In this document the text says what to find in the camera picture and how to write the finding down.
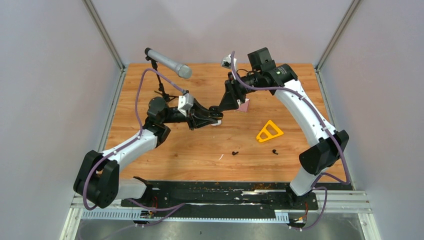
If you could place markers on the grey microphone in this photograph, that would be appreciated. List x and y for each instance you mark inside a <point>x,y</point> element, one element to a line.
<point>182,70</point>

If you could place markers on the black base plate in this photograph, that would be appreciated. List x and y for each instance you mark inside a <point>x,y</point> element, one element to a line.
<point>223,199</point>

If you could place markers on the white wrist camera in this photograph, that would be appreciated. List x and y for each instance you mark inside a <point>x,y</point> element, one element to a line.
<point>230,62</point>
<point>185,103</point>

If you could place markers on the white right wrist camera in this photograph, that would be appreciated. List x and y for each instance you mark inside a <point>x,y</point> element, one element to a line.
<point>230,62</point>

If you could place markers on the white gold earbud charging case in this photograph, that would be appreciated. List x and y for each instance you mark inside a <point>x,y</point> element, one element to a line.
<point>219,122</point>

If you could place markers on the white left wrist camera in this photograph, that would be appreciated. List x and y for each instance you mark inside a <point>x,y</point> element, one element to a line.
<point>185,103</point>

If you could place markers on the black earbud case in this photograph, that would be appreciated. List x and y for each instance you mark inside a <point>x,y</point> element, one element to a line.
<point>214,113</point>

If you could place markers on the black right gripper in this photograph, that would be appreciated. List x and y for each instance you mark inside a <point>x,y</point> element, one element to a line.
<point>233,92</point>

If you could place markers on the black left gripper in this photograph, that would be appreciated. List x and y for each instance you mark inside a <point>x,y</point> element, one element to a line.
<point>197,116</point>

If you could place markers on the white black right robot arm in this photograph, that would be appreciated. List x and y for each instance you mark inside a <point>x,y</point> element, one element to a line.
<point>326,143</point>

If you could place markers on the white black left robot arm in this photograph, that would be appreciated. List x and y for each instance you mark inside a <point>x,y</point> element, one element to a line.
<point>98,180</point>

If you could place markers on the yellow triangular plastic piece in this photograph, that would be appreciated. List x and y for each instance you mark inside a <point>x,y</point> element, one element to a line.
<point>269,131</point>

